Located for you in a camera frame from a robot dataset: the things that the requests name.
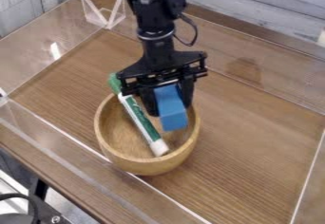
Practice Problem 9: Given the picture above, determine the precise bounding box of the black table leg frame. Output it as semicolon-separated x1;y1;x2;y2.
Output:
29;177;73;224

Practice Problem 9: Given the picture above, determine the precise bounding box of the brown wooden bowl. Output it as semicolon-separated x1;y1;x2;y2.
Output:
94;94;201;176

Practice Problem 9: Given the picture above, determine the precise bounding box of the black cable bottom left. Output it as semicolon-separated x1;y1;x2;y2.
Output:
0;193;43;224

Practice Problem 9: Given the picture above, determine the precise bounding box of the blue rectangular block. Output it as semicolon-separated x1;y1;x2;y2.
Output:
154;84;188;131

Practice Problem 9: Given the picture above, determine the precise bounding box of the clear acrylic tray wall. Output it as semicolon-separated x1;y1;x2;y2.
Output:
0;0;325;224

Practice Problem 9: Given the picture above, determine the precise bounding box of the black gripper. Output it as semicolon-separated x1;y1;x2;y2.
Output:
117;36;208;117

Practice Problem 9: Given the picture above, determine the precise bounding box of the green and white marker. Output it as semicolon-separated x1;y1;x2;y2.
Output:
109;73;169;157

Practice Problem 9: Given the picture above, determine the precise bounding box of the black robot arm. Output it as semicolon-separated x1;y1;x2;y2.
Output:
117;0;208;117

